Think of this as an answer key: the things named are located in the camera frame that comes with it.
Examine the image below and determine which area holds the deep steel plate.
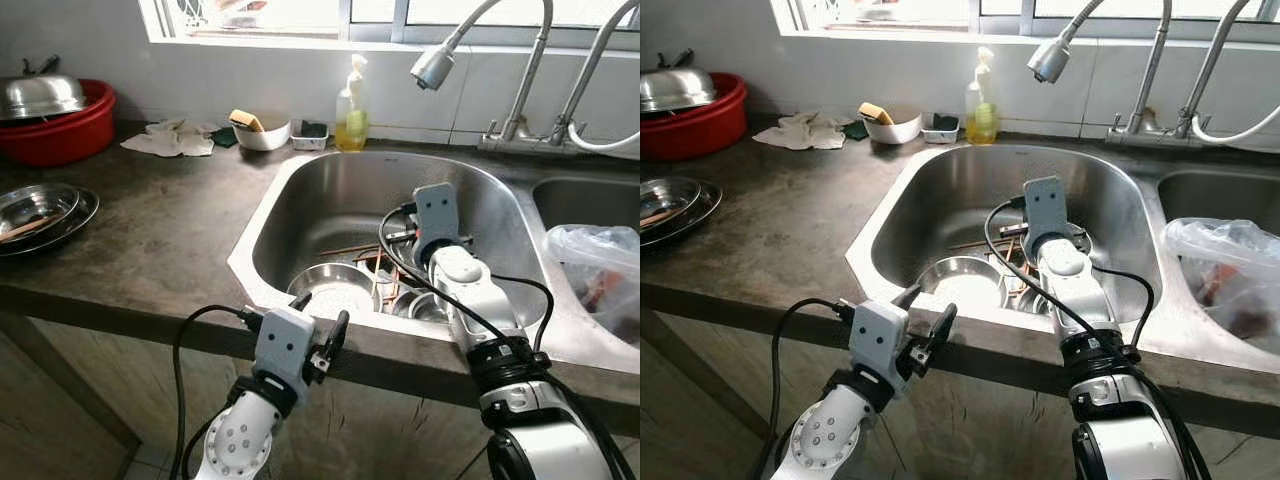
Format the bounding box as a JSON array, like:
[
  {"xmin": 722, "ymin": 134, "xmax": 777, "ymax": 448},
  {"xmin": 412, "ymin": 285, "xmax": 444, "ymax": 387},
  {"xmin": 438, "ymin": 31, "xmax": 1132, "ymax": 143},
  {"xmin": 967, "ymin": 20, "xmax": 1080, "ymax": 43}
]
[
  {"xmin": 0, "ymin": 183, "xmax": 81, "ymax": 241},
  {"xmin": 640, "ymin": 177, "xmax": 701, "ymax": 233}
]

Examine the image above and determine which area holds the clear plastic bag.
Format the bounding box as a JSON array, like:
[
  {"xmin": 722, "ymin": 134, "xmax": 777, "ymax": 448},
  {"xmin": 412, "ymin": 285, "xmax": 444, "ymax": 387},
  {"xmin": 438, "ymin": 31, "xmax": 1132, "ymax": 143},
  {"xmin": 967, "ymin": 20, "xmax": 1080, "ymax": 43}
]
[
  {"xmin": 545, "ymin": 224, "xmax": 641, "ymax": 346},
  {"xmin": 1163, "ymin": 218, "xmax": 1280, "ymax": 356}
]

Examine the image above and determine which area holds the yellow dish soap pump bottle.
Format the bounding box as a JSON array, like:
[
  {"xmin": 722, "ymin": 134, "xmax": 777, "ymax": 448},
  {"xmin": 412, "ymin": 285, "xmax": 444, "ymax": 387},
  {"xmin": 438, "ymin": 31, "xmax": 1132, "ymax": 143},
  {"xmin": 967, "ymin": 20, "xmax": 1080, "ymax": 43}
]
[
  {"xmin": 334, "ymin": 53, "xmax": 370, "ymax": 153},
  {"xmin": 964, "ymin": 46, "xmax": 1001, "ymax": 146}
]

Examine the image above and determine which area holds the steel gooseneck faucet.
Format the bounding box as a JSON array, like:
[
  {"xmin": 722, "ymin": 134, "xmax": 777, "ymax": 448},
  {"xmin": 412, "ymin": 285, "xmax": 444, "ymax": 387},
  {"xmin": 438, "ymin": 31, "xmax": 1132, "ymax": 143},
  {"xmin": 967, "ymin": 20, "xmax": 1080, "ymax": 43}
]
[
  {"xmin": 548, "ymin": 0, "xmax": 641, "ymax": 146},
  {"xmin": 1175, "ymin": 0, "xmax": 1263, "ymax": 141}
]

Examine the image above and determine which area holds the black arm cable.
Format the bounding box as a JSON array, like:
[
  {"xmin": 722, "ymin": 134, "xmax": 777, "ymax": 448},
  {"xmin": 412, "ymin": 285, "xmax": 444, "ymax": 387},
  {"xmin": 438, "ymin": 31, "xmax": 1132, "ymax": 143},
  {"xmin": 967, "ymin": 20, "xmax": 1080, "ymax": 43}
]
[
  {"xmin": 984, "ymin": 198, "xmax": 1156, "ymax": 351},
  {"xmin": 378, "ymin": 203, "xmax": 556, "ymax": 353},
  {"xmin": 170, "ymin": 305, "xmax": 263, "ymax": 480},
  {"xmin": 752, "ymin": 297, "xmax": 856, "ymax": 480}
]

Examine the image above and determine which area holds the small steel bowl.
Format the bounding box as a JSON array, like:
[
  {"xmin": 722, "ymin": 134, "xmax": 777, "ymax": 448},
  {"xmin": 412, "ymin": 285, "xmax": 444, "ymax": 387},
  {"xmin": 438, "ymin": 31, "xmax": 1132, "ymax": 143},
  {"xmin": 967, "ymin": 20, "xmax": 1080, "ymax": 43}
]
[
  {"xmin": 1010, "ymin": 285, "xmax": 1051, "ymax": 316},
  {"xmin": 390, "ymin": 288, "xmax": 451, "ymax": 326}
]

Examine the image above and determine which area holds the red plastic basin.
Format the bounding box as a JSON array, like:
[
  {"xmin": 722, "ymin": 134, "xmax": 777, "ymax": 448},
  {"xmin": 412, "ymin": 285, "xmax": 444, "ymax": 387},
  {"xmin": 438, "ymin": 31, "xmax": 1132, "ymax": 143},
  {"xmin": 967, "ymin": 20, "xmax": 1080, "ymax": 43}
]
[
  {"xmin": 0, "ymin": 79, "xmax": 117, "ymax": 167},
  {"xmin": 640, "ymin": 72, "xmax": 748, "ymax": 162}
]

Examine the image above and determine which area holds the large steel plate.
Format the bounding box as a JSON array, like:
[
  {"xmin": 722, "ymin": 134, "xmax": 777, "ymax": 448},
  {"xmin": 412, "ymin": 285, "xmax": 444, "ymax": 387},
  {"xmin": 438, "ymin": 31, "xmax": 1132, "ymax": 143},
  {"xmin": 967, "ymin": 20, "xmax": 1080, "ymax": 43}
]
[
  {"xmin": 915, "ymin": 256, "xmax": 1009, "ymax": 306},
  {"xmin": 287, "ymin": 262, "xmax": 382, "ymax": 313}
]

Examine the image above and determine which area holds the wooden cabinet front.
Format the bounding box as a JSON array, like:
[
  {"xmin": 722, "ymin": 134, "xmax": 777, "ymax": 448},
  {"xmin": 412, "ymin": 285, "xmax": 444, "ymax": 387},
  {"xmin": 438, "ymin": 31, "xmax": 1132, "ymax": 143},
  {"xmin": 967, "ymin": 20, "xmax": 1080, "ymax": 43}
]
[
  {"xmin": 0, "ymin": 310, "xmax": 641, "ymax": 480},
  {"xmin": 640, "ymin": 305, "xmax": 1280, "ymax": 480}
]

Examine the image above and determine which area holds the wide steel plate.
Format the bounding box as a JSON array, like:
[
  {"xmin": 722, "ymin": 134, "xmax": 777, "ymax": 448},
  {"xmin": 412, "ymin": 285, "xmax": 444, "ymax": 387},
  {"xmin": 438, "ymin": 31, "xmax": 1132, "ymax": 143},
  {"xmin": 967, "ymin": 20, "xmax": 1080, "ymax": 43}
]
[
  {"xmin": 0, "ymin": 188, "xmax": 101, "ymax": 258},
  {"xmin": 640, "ymin": 180, "xmax": 723, "ymax": 248}
]

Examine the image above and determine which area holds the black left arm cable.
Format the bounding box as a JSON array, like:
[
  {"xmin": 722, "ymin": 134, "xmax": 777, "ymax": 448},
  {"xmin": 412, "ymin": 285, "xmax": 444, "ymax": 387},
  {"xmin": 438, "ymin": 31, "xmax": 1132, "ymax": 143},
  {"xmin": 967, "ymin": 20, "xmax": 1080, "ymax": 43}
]
[
  {"xmin": 752, "ymin": 297, "xmax": 856, "ymax": 480},
  {"xmin": 170, "ymin": 305, "xmax": 263, "ymax": 480}
]

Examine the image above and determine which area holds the grey white right wrist camera mount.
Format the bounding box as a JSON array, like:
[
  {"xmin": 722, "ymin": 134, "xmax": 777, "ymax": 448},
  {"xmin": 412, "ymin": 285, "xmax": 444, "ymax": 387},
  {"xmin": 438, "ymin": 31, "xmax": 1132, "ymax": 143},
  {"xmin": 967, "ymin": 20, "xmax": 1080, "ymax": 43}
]
[
  {"xmin": 413, "ymin": 183, "xmax": 523, "ymax": 346},
  {"xmin": 1020, "ymin": 176, "xmax": 1119, "ymax": 336}
]

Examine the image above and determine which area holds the window frame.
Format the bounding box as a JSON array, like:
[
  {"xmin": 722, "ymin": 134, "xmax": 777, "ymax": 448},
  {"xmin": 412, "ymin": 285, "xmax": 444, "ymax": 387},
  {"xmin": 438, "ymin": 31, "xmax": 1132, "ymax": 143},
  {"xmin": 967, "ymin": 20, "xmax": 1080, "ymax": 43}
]
[
  {"xmin": 770, "ymin": 0, "xmax": 1280, "ymax": 46},
  {"xmin": 140, "ymin": 0, "xmax": 641, "ymax": 51}
]

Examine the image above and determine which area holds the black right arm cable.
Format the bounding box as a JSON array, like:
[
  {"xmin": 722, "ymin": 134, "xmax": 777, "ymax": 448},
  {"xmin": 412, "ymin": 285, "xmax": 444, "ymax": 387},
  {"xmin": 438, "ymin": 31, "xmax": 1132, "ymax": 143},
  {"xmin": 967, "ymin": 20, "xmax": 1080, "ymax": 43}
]
[
  {"xmin": 378, "ymin": 203, "xmax": 556, "ymax": 353},
  {"xmin": 984, "ymin": 198, "xmax": 1156, "ymax": 351}
]

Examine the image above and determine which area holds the white crumpled cloth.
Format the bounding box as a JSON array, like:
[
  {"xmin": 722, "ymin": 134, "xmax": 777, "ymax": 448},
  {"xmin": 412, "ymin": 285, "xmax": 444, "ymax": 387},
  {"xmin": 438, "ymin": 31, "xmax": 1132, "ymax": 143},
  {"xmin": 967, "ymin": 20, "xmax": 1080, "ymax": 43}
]
[
  {"xmin": 752, "ymin": 111, "xmax": 847, "ymax": 151},
  {"xmin": 121, "ymin": 118, "xmax": 216, "ymax": 158}
]

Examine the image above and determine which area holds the white ceramic bowl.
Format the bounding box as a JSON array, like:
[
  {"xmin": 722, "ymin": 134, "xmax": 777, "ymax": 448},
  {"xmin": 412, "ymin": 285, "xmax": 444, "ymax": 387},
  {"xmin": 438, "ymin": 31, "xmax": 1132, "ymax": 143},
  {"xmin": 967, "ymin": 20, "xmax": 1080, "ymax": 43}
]
[
  {"xmin": 232, "ymin": 118, "xmax": 292, "ymax": 152},
  {"xmin": 862, "ymin": 110, "xmax": 924, "ymax": 145}
]

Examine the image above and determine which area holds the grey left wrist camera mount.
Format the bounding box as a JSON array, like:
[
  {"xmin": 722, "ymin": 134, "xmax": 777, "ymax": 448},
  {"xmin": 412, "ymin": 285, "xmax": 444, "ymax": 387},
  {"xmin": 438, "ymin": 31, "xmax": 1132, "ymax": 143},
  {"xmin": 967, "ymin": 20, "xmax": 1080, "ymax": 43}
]
[
  {"xmin": 253, "ymin": 306, "xmax": 317, "ymax": 389},
  {"xmin": 848, "ymin": 299, "xmax": 911, "ymax": 381}
]

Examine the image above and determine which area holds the steel faucet with spray head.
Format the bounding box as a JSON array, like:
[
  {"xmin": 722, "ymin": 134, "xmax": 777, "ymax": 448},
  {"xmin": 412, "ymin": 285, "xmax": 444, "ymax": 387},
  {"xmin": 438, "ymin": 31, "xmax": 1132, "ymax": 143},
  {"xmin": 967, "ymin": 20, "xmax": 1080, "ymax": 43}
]
[
  {"xmin": 410, "ymin": 0, "xmax": 576, "ymax": 156},
  {"xmin": 1027, "ymin": 0, "xmax": 1201, "ymax": 148}
]

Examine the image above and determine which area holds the stainless steel double sink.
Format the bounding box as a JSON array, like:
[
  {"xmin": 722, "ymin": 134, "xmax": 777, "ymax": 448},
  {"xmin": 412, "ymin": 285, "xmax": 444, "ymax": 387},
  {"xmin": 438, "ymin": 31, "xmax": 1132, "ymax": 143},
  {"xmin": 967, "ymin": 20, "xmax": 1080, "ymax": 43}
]
[
  {"xmin": 228, "ymin": 148, "xmax": 641, "ymax": 376},
  {"xmin": 845, "ymin": 143, "xmax": 1280, "ymax": 386}
]

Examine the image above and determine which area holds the steel dome lid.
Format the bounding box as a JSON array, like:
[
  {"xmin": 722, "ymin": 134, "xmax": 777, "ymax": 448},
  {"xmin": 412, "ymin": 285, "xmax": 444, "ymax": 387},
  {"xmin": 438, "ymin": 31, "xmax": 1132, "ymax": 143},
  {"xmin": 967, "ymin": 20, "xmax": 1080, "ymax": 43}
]
[
  {"xmin": 640, "ymin": 49, "xmax": 718, "ymax": 114},
  {"xmin": 0, "ymin": 56, "xmax": 88, "ymax": 122}
]

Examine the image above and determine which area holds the white hose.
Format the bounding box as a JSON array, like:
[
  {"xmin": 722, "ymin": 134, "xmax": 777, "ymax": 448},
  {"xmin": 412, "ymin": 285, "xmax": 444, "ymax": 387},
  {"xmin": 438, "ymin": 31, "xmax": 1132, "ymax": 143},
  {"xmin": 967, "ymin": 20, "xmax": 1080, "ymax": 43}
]
[
  {"xmin": 1190, "ymin": 100, "xmax": 1280, "ymax": 146},
  {"xmin": 567, "ymin": 122, "xmax": 641, "ymax": 153}
]

